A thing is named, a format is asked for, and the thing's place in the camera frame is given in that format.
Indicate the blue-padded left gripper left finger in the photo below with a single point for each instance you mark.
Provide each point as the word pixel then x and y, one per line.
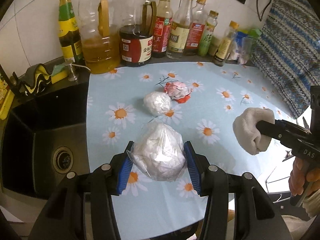
pixel 63 216

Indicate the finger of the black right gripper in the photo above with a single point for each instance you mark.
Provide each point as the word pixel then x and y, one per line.
pixel 289 134

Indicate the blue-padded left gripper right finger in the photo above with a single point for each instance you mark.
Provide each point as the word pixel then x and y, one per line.
pixel 256 217

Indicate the white cloth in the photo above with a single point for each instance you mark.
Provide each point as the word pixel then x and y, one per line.
pixel 246 133

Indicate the clear bag of white tissue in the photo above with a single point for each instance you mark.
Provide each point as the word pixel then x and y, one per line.
pixel 158 152

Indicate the red wrapper trash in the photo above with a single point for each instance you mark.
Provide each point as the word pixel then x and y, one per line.
pixel 178 91

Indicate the black kitchen sink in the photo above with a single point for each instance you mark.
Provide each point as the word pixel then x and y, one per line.
pixel 43 140

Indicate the person's right hand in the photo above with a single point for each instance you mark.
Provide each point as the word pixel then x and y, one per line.
pixel 297 178

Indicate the cream knit right sleeve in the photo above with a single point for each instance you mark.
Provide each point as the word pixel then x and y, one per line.
pixel 311 204

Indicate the blue patterned knit fabric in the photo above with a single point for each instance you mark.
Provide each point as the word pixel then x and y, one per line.
pixel 287 52

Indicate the blue white salt bag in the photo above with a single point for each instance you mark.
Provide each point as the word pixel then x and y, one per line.
pixel 242 46

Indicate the daisy print blue tablecloth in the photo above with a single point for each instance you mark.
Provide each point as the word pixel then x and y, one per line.
pixel 116 115

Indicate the small sesame oil bottle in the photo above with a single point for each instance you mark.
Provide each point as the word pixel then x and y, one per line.
pixel 224 47

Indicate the glass jar brown contents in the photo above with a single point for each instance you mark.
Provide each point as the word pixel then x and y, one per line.
pixel 214 44

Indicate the green label pepper oil bottle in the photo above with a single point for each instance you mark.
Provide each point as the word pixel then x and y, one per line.
pixel 207 34

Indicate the yellow box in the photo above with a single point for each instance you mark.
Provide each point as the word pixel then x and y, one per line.
pixel 6 96

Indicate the steel soap dispenser pump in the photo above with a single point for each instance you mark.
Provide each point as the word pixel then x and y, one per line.
pixel 71 67

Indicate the yellow black cloth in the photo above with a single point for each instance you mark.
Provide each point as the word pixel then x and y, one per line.
pixel 35 80

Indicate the yellow green sponge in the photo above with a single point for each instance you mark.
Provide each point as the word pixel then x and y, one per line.
pixel 59 73

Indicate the clear bottle red label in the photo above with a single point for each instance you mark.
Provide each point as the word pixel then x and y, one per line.
pixel 197 28

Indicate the clear bottle cream label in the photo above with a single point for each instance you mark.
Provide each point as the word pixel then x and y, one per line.
pixel 180 28

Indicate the red label vinegar bottle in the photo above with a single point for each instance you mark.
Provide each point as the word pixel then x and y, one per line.
pixel 162 28

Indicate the green yellow label bottle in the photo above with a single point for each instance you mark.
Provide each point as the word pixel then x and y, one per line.
pixel 69 33

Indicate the soy sauce jug red label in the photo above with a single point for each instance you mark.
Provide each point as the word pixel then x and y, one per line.
pixel 136 32

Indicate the large cooking oil jug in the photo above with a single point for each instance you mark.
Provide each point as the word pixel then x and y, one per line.
pixel 99 35

